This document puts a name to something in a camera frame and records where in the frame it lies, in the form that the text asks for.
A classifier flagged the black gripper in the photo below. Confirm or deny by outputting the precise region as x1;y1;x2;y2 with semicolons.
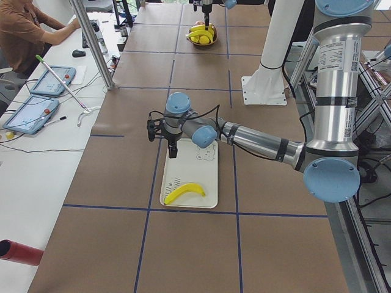
189;0;213;29
167;137;179;158

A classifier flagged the yellow banana carried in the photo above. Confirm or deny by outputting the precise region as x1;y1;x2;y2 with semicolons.
164;183;206;205

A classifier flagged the brown wicker basket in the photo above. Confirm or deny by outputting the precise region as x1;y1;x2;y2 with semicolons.
186;24;217;46

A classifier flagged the yellow banana middle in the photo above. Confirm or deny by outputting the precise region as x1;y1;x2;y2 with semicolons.
189;24;205;32

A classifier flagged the yellow banana right curved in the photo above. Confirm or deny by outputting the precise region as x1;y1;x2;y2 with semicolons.
186;30;213;43

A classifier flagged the white bear tray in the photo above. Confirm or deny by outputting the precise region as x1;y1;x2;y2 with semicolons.
159;139;218;209

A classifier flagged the yellow lemon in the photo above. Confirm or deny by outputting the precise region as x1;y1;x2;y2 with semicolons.
199;35;210;45

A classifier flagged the metal cup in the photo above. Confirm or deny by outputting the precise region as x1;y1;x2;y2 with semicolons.
119;26;128;37

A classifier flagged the white plastic hook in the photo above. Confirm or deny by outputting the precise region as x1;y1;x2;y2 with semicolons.
77;106;101;127

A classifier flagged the clear water bottle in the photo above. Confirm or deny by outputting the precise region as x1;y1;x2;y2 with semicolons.
90;20;108;54

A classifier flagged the black marker pen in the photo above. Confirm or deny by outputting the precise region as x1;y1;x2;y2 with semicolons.
43;116;67;127

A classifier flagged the white paper pad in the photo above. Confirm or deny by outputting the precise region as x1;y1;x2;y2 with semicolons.
71;65;87;85

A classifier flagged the black computer mouse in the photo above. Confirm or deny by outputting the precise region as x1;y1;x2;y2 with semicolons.
72;49;86;58

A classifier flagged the upper blue teach pendant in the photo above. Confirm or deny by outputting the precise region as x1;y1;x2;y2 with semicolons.
30;66;76;97

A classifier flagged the blue teach pendant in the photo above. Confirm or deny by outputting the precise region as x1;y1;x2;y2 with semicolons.
30;66;76;97
2;95;60;134

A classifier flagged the lower blue teach pendant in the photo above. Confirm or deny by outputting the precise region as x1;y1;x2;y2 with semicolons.
2;95;60;134

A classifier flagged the white stick green tip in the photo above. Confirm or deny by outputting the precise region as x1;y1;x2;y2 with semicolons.
35;54;90;112

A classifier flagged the seated person brown shirt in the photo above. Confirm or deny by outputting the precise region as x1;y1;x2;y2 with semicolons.
1;1;80;76

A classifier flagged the red fire extinguisher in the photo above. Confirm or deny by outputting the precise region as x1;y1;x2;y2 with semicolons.
1;239;44;266

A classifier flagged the white pedestal column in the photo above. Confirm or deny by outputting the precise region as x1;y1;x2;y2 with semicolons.
241;0;304;106

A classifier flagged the aluminium frame post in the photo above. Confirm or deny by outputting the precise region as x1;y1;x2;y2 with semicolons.
70;0;114;90

